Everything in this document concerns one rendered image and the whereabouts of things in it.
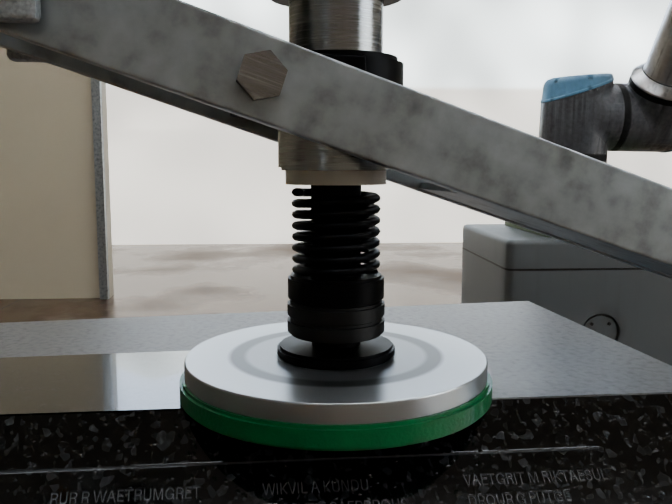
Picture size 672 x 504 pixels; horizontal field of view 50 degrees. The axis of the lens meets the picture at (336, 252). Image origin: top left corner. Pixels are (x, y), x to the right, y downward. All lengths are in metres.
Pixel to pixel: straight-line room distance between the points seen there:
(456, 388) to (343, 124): 0.17
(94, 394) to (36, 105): 5.23
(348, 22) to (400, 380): 0.23
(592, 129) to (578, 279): 0.33
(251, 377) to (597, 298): 1.17
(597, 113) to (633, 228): 1.15
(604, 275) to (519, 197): 1.09
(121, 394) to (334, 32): 0.29
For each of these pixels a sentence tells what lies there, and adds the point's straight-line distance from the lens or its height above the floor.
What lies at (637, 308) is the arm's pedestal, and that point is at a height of 0.71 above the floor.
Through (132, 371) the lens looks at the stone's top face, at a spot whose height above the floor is 0.84.
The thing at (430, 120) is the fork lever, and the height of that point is 1.03.
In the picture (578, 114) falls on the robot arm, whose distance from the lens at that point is 1.65.
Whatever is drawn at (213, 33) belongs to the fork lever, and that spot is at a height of 1.08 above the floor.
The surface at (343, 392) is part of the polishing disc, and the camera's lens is 0.44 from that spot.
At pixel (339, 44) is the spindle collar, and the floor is 1.08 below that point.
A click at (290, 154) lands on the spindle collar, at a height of 1.01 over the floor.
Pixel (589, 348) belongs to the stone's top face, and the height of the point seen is 0.84.
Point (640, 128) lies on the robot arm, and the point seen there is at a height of 1.08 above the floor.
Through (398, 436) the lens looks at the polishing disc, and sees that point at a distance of 0.43.
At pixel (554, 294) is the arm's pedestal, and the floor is 0.74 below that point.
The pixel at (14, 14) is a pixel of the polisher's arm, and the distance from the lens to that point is 0.42.
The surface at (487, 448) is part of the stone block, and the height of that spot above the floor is 0.82.
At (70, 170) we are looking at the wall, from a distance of 5.65.
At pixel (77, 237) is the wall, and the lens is 5.67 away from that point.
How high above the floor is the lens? 1.00
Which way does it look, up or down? 7 degrees down
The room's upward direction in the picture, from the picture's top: straight up
